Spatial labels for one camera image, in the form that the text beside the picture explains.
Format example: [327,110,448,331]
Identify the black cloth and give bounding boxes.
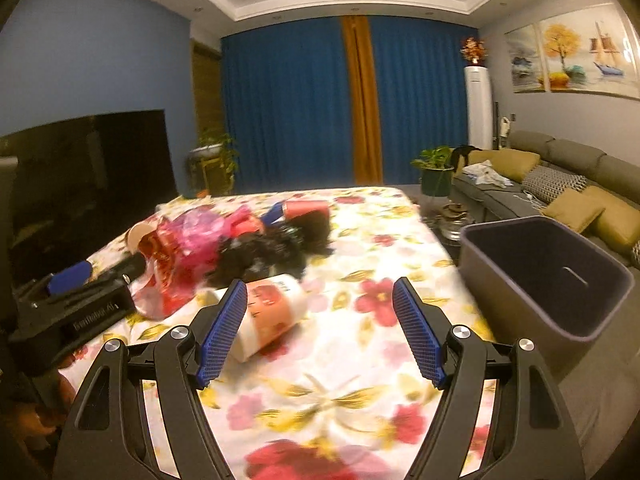
[451,145,494,172]

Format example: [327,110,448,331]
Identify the white standing air conditioner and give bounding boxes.
[464,66,494,151]

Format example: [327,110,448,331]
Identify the black plastic bag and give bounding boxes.
[207,212,332,287]

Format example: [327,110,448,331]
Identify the grey fabric sofa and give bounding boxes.
[452,130,640,269]

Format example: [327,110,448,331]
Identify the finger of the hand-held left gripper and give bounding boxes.
[44,261,93,298]
[89,252,147,289]

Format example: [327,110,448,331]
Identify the white cloth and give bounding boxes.
[462,160,512,189]

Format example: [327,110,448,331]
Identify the white paper cup red print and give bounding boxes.
[124,223,162,254]

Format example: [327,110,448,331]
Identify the wooden plant stand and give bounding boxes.
[200,157,236,196]

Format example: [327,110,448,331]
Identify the grey trash bin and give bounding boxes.
[459,216,636,382]

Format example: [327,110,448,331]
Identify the large tree and ships painting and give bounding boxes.
[540,2,640,99]

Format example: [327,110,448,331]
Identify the blue curtain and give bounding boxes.
[220,16,357,196]
[367,16,473,186]

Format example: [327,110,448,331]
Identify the shiny metal pot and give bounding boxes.
[430,202,474,246]

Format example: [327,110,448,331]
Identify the red plastic bag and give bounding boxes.
[131,220,202,319]

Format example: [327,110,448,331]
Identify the floral tablecloth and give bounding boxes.
[57,186,501,480]

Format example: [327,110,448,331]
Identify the yellow cushion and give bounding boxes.
[492,149,542,184]
[542,187,606,234]
[582,185,640,256]

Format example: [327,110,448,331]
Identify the white bottle with orange label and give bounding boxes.
[202,273,307,363]

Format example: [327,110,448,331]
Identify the pink plastic bag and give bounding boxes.
[165,205,251,272]

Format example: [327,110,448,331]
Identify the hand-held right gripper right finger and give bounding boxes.
[392,276,586,480]

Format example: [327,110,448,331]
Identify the black flat television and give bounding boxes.
[0,108,180,287]

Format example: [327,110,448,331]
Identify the orange curtain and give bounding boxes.
[341,15,385,186]

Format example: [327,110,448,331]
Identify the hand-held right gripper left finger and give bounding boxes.
[52,279,249,480]

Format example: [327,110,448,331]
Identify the blue foam net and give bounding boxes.
[260,202,287,227]

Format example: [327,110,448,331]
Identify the green plant in dark pot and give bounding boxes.
[411,146,456,196]

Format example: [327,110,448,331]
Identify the red and gold artificial flowers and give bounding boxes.
[460,36,486,67]

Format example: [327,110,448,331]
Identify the trailing plant in white pot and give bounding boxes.
[187,127,239,181]

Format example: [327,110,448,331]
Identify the small landscape painting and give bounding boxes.
[505,24,547,94]

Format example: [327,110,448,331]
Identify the black and white patterned cushion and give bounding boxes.
[522,166,587,205]

